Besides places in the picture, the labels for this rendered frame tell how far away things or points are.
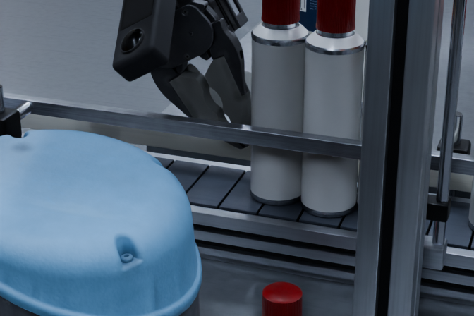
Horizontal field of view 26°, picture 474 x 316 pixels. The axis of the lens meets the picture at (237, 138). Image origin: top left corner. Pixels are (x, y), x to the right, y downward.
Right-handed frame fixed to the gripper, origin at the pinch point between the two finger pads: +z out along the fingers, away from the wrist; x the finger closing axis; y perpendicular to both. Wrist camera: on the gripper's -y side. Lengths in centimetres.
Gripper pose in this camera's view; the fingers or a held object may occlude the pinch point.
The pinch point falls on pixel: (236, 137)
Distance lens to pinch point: 96.0
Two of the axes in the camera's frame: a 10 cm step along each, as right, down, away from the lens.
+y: 3.3, -3.8, 8.7
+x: -8.2, 3.4, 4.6
